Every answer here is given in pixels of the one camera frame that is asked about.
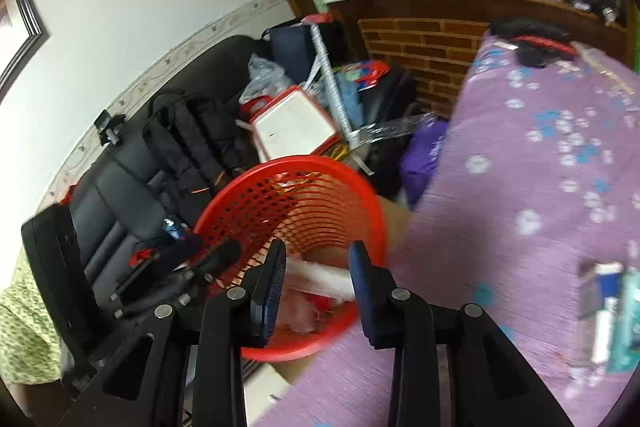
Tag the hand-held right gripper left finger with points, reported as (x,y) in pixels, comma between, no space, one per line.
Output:
(270,292)

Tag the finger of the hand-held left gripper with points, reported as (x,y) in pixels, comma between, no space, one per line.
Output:
(150,297)
(217,256)

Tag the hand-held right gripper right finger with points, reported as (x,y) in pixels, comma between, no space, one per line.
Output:
(365,297)

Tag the white tube item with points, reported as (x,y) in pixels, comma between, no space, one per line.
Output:
(320,279)

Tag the red plastic mesh basket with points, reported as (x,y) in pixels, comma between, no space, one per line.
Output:
(235,187)

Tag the red and white wrapper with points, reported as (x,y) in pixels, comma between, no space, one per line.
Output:
(307,314)

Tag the small blue and white item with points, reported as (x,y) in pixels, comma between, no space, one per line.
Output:
(172,228)

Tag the brown cardboard box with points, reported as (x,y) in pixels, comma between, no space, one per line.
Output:
(267,387)

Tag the black backpack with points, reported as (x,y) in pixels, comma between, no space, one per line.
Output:
(190,147)

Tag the black leather sofa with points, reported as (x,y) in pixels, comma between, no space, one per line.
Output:
(125,187)

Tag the white tray with red rim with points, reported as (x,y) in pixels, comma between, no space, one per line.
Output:
(292,127)

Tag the purple bag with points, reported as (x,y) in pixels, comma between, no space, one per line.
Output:
(422,157)

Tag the purple floral tablecloth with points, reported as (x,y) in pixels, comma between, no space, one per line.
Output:
(500,207)

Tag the clear plastic bag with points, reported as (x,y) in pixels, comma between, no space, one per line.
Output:
(265,77)

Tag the dark navy paper bag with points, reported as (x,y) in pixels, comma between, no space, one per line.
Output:
(295,49)

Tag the red and blue package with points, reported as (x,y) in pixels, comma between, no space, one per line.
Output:
(365,72)

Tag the blue white green packets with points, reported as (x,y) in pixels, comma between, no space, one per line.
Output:
(607,312)

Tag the dark framed picture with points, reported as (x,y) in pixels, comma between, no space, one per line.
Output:
(22,27)

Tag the wooden counter with brick pattern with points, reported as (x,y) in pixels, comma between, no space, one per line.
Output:
(430,37)

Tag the black and red pouch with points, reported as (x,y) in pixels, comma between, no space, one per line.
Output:
(530,42)

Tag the pale wooden stick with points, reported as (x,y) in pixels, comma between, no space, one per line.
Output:
(610,67)

